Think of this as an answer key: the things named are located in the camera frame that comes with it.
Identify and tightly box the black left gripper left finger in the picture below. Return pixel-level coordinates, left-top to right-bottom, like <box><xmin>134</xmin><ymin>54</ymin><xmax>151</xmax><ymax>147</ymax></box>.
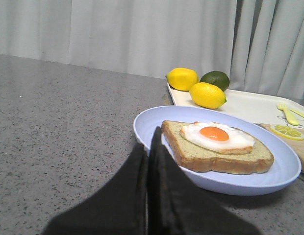
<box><xmin>43</xmin><ymin>144</ymin><xmax>148</xmax><ymax>235</ymax></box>

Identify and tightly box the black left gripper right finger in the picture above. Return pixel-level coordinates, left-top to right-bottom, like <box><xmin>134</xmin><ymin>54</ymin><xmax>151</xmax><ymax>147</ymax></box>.
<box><xmin>147</xmin><ymin>127</ymin><xmax>260</xmax><ymax>235</ymax></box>

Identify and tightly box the light blue round plate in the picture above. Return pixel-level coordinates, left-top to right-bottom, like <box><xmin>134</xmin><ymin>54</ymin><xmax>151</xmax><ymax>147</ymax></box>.
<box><xmin>133</xmin><ymin>106</ymin><xmax>302</xmax><ymax>196</ymax></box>

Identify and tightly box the bottom bread slice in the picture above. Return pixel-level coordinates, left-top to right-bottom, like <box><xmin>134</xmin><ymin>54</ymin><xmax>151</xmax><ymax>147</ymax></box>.
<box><xmin>161</xmin><ymin>120</ymin><xmax>275</xmax><ymax>175</ymax></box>

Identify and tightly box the cream rectangular tray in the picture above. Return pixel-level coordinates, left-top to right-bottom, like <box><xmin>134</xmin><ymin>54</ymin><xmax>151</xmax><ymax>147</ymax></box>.
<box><xmin>167</xmin><ymin>84</ymin><xmax>304</xmax><ymax>129</ymax></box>

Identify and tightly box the fried egg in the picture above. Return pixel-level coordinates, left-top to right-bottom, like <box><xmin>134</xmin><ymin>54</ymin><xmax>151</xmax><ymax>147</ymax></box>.
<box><xmin>180</xmin><ymin>122</ymin><xmax>255</xmax><ymax>154</ymax></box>

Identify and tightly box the yellow lemon front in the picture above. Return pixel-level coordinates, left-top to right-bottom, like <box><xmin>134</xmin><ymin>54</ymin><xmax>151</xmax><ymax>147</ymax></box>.
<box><xmin>189</xmin><ymin>82</ymin><xmax>227</xmax><ymax>109</ymax></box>

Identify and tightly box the yellow lemon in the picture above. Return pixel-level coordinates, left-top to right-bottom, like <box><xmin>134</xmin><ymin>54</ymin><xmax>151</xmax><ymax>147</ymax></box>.
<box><xmin>166</xmin><ymin>68</ymin><xmax>199</xmax><ymax>92</ymax></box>
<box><xmin>189</xmin><ymin>82</ymin><xmax>227</xmax><ymax>109</ymax></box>

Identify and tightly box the yellow lemon rear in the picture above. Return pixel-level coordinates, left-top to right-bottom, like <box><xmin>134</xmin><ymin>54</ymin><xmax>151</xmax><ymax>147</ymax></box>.
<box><xmin>166</xmin><ymin>68</ymin><xmax>199</xmax><ymax>92</ymax></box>

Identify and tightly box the lemon slice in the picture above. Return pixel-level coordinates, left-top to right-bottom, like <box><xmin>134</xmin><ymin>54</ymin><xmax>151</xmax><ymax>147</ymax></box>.
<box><xmin>270</xmin><ymin>124</ymin><xmax>304</xmax><ymax>141</ymax></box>

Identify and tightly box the green lime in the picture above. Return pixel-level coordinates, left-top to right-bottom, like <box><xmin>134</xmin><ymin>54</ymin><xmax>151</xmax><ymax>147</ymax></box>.
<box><xmin>200</xmin><ymin>70</ymin><xmax>230</xmax><ymax>92</ymax></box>

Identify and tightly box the wooden cutting board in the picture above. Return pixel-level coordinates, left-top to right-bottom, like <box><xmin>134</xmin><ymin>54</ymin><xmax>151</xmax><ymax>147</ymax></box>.
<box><xmin>260</xmin><ymin>123</ymin><xmax>304</xmax><ymax>174</ymax></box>

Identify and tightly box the yellow plastic fork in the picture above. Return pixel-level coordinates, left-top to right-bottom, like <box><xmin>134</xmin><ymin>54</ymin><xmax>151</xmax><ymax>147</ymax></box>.
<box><xmin>277</xmin><ymin>102</ymin><xmax>300</xmax><ymax>126</ymax></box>

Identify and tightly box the yellow plastic knife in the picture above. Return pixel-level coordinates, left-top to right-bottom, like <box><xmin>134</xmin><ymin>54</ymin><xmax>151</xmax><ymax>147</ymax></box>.
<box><xmin>290</xmin><ymin>109</ymin><xmax>304</xmax><ymax>118</ymax></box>

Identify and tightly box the white curtain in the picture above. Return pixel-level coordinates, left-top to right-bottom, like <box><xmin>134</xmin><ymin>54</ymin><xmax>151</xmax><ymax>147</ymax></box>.
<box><xmin>0</xmin><ymin>0</ymin><xmax>304</xmax><ymax>102</ymax></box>

